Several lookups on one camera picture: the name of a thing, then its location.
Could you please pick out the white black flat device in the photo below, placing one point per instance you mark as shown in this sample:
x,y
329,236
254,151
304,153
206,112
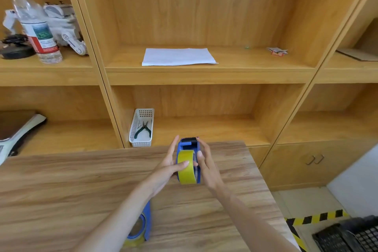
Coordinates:
x,y
22,132

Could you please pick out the black round device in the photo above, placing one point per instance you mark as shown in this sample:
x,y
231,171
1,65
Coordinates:
x,y
14,51

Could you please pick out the person's right thumb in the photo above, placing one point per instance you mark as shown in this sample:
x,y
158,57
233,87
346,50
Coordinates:
x,y
200,160

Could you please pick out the white robot toy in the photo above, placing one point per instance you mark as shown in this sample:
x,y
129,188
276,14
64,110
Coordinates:
x,y
66,28

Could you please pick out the blue tape dispenser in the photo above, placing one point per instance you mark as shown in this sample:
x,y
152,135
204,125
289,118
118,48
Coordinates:
x,y
185,143
147,219

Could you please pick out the black plastic crate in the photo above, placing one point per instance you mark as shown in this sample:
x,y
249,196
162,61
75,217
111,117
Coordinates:
x,y
348,235

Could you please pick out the person's right hand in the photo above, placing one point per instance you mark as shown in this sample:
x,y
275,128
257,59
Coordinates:
x,y
211,176

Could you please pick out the wooden shelf unit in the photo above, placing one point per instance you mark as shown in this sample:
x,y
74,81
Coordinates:
x,y
192,9

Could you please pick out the clear plastic bottle red cap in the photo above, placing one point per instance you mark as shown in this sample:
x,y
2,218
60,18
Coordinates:
x,y
38,33

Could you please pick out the white plastic basket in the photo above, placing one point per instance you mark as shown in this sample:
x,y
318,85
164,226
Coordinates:
x,y
133,133

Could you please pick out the brown cardboard piece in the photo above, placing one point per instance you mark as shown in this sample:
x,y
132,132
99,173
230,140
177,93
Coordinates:
x,y
358,54

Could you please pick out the person's right forearm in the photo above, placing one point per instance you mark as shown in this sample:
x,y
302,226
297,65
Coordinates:
x,y
251,225

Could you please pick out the yellow black hazard tape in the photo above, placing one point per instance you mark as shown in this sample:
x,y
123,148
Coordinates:
x,y
317,217

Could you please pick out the person's left forearm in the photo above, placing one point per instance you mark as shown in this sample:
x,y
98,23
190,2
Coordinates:
x,y
118,222

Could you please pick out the person's left hand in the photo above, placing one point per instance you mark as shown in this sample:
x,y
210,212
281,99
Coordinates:
x,y
161,173

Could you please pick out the small red white packet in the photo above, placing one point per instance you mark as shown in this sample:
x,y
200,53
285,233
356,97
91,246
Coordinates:
x,y
277,51

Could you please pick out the yellow tape roll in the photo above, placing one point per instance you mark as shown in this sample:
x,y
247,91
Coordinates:
x,y
134,241
187,176

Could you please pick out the person's left thumb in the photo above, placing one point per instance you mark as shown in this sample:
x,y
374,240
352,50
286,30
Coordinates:
x,y
180,165

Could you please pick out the white paper sheet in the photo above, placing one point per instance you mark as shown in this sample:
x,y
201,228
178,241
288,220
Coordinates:
x,y
178,57

